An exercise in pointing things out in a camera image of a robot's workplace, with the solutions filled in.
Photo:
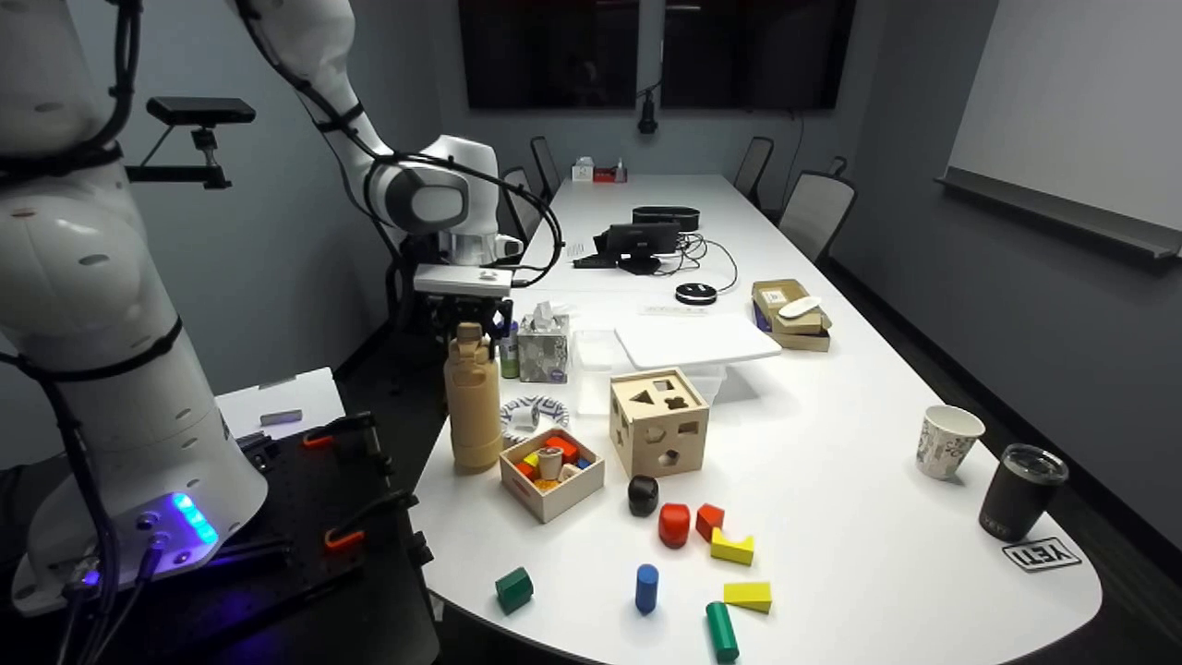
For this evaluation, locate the black cylinder block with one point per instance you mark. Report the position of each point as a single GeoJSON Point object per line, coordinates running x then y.
{"type": "Point", "coordinates": [646, 498]}

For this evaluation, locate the white paper cup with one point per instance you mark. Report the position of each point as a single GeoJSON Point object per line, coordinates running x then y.
{"type": "Point", "coordinates": [946, 437]}

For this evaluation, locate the blue cylinder block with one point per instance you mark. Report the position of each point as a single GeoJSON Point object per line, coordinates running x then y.
{"type": "Point", "coordinates": [649, 580]}

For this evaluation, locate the dark window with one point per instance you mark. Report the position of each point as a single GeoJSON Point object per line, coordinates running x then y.
{"type": "Point", "coordinates": [694, 53]}

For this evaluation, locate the round patterned coaster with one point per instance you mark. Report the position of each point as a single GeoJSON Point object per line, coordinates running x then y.
{"type": "Point", "coordinates": [529, 416]}

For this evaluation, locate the black device with cables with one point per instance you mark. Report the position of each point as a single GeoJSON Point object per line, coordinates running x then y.
{"type": "Point", "coordinates": [639, 240]}

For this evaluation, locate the whiteboard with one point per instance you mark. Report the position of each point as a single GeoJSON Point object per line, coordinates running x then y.
{"type": "Point", "coordinates": [1075, 117]}

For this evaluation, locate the red cube block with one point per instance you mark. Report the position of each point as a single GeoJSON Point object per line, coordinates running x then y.
{"type": "Point", "coordinates": [706, 519]}

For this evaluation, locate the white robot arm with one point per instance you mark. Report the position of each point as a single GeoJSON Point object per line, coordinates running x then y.
{"type": "Point", "coordinates": [158, 477]}

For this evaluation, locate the yellow L-shaped block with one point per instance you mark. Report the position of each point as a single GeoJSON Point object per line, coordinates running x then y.
{"type": "Point", "coordinates": [732, 547]}

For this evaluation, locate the black label sticker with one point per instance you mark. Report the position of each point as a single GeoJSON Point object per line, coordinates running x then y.
{"type": "Point", "coordinates": [1041, 554]}

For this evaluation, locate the far grey chair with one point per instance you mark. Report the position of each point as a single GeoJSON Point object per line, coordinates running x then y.
{"type": "Point", "coordinates": [750, 168]}

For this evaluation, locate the tan bottle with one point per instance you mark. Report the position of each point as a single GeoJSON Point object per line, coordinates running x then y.
{"type": "Point", "coordinates": [472, 382]}

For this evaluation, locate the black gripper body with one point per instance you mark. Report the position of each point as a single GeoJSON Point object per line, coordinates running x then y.
{"type": "Point", "coordinates": [492, 317]}

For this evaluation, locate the small red white items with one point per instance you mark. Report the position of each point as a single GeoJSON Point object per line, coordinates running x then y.
{"type": "Point", "coordinates": [588, 171]}

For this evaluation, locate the green cylinder block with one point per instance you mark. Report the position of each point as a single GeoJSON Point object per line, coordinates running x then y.
{"type": "Point", "coordinates": [721, 633]}

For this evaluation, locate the white paper sheet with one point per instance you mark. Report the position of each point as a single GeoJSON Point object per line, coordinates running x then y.
{"type": "Point", "coordinates": [699, 336]}

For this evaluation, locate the grey office chair right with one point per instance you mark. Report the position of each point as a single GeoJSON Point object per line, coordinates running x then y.
{"type": "Point", "coordinates": [816, 212]}

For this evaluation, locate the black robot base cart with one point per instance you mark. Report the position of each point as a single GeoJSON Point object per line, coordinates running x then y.
{"type": "Point", "coordinates": [326, 574]}

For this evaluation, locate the red cylinder block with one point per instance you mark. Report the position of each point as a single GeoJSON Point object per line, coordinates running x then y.
{"type": "Point", "coordinates": [673, 527]}

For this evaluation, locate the wooden shape sorter cube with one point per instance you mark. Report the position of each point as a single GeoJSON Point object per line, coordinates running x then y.
{"type": "Point", "coordinates": [660, 421]}

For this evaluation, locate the black round disc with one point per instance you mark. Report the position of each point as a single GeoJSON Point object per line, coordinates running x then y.
{"type": "Point", "coordinates": [697, 292]}

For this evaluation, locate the wooden tray with blocks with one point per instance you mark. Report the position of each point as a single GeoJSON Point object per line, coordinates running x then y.
{"type": "Point", "coordinates": [551, 469]}

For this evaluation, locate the yellow flat block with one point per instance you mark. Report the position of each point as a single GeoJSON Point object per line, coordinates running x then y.
{"type": "Point", "coordinates": [748, 597]}

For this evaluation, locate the tissue box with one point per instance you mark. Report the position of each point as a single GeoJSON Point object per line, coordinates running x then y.
{"type": "Point", "coordinates": [545, 344]}

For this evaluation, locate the small spray bottle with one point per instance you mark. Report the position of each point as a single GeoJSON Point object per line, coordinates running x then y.
{"type": "Point", "coordinates": [509, 356]}

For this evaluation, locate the dark tumbler cup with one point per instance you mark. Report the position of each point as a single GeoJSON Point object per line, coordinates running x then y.
{"type": "Point", "coordinates": [1022, 488]}

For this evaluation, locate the green rounded block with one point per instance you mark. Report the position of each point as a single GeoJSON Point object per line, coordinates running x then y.
{"type": "Point", "coordinates": [515, 587]}

